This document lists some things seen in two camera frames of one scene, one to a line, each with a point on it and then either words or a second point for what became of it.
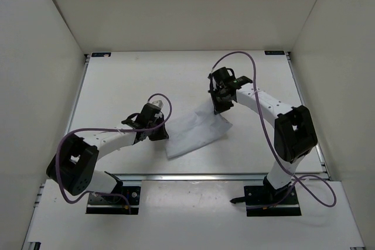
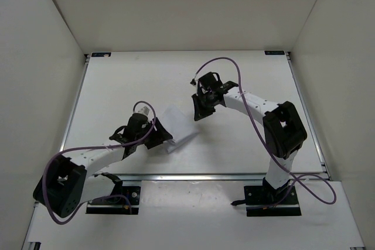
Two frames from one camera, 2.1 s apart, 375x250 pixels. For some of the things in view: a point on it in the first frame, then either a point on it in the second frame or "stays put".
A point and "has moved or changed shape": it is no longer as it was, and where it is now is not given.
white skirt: (193, 128) has moved or changed shape
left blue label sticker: (101, 54) stays put
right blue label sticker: (274, 52) stays put
